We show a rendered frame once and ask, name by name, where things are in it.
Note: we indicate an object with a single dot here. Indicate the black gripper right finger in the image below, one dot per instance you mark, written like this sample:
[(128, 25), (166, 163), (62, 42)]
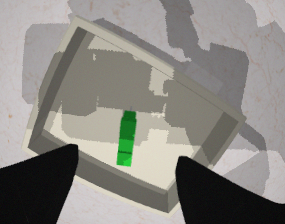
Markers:
[(207, 198)]

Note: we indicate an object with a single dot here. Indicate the shallow beige tray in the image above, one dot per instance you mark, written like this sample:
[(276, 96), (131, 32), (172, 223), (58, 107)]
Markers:
[(93, 78)]

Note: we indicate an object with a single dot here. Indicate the green fuse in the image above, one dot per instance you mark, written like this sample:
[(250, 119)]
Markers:
[(126, 138)]

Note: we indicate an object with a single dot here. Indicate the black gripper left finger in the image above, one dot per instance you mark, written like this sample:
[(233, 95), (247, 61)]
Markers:
[(34, 191)]

